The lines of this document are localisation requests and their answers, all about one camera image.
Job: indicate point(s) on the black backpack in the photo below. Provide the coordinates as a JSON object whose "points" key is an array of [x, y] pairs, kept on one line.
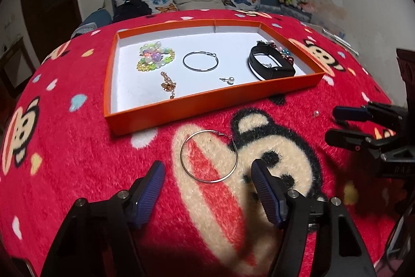
{"points": [[133, 9]]}

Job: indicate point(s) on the blue sofa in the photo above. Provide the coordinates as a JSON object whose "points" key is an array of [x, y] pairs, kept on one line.
{"points": [[97, 17]]}

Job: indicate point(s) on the black smart band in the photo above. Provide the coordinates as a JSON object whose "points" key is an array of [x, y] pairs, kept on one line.
{"points": [[278, 72]]}

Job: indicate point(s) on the dark wooden cabinet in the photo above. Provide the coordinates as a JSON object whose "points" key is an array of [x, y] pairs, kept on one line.
{"points": [[16, 66]]}

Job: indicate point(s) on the red monkey printed blanket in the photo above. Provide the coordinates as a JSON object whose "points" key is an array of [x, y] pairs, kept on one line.
{"points": [[81, 150]]}

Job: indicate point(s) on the silver metal strip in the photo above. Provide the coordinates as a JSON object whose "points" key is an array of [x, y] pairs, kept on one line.
{"points": [[340, 41]]}

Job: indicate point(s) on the pink plush toy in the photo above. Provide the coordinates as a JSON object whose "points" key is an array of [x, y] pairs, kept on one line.
{"points": [[308, 6]]}

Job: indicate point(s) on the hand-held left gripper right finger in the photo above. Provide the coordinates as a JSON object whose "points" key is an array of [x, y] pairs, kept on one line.
{"points": [[264, 196]]}

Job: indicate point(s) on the orange cardboard tray box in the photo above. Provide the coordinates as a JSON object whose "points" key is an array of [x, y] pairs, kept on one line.
{"points": [[233, 46]]}

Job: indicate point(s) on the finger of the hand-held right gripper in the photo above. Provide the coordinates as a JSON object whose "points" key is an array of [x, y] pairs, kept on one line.
{"points": [[350, 113], [347, 140]]}

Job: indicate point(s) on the silver hoop earring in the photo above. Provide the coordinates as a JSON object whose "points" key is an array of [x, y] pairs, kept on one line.
{"points": [[181, 154], [184, 62]]}

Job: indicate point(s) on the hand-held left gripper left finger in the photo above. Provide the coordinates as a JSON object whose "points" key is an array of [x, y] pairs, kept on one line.
{"points": [[149, 196]]}

